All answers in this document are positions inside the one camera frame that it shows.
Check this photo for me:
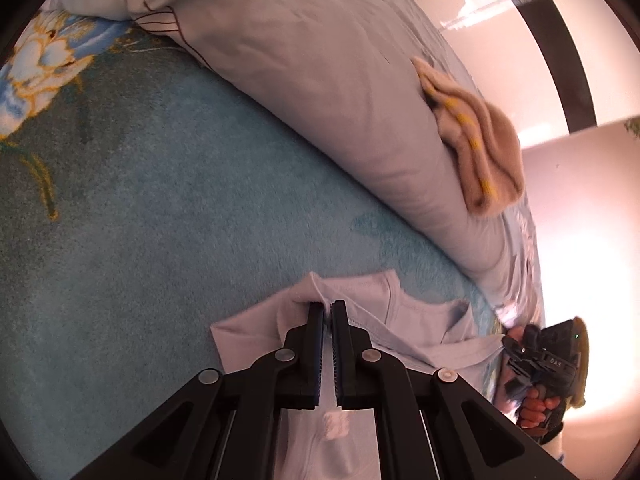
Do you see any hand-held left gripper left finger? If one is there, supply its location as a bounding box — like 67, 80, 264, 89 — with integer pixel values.
70, 301, 324, 480

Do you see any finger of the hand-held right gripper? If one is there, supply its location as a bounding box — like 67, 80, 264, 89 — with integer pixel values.
501, 335, 540, 367
504, 367, 534, 402

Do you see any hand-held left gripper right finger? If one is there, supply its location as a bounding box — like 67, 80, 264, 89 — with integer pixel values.
331, 300, 581, 480

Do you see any light lavender t-shirt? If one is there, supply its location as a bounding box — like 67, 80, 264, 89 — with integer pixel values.
210, 270, 507, 480

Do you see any person's right hand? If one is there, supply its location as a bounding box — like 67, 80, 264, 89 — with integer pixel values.
507, 325, 562, 431

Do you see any beige cloth with yellow stripes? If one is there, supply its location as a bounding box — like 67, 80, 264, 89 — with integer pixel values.
410, 55, 526, 219

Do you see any teal floral blanket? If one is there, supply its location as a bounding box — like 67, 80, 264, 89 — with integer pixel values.
0, 7, 502, 480

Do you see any grey-blue floral quilt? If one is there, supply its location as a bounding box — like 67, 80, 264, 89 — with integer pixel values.
39, 0, 547, 332

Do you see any dark wall strip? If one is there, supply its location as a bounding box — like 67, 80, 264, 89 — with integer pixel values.
487, 0, 599, 137

